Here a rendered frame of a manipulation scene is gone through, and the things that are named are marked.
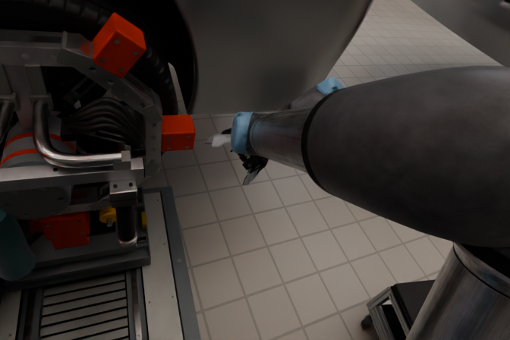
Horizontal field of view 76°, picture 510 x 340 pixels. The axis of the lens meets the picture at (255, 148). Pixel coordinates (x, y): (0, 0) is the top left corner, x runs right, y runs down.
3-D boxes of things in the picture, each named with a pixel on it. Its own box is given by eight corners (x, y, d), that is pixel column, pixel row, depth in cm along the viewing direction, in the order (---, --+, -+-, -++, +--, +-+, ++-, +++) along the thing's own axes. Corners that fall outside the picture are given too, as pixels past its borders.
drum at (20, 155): (80, 149, 88) (72, 108, 78) (78, 216, 75) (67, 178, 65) (17, 152, 83) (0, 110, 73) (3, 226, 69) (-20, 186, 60)
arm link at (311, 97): (337, 96, 60) (327, 66, 65) (290, 125, 65) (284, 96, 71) (358, 116, 64) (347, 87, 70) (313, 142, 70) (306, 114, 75)
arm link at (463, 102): (379, 279, 14) (226, 162, 62) (574, 281, 16) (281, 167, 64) (414, 5, 14) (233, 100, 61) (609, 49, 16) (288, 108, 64)
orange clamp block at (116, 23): (120, 60, 74) (143, 30, 71) (121, 80, 69) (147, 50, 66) (89, 42, 69) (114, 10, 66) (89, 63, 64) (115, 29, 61)
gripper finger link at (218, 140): (195, 140, 77) (232, 143, 74) (205, 129, 82) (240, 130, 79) (197, 152, 79) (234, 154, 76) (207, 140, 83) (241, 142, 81)
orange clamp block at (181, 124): (157, 133, 94) (189, 131, 97) (161, 153, 89) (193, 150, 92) (158, 114, 89) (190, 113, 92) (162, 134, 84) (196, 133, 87)
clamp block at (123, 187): (134, 171, 72) (133, 155, 69) (138, 206, 67) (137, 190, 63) (109, 174, 70) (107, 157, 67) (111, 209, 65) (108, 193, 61)
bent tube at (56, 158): (125, 105, 75) (122, 65, 68) (131, 169, 63) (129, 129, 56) (34, 107, 68) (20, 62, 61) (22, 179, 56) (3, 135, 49)
